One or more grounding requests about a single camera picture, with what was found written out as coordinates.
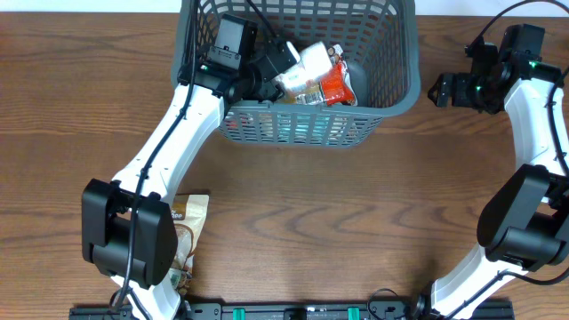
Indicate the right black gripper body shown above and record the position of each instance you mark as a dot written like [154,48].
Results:
[470,91]

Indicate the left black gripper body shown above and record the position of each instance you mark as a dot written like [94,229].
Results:
[256,87]

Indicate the white tissue pack bundle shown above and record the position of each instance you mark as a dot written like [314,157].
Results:
[314,64]

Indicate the orange brown cracker package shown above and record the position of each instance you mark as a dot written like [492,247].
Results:
[333,89]

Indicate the cream pouch with label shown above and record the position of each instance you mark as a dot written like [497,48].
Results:
[189,213]

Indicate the teal small snack packet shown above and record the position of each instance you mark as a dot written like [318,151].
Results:
[301,128]

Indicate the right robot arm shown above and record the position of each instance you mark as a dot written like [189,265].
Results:
[524,227]

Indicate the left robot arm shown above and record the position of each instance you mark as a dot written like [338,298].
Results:
[128,232]

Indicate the grey plastic slotted basket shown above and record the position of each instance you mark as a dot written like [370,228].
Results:
[380,44]

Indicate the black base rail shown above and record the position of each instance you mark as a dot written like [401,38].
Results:
[383,309]

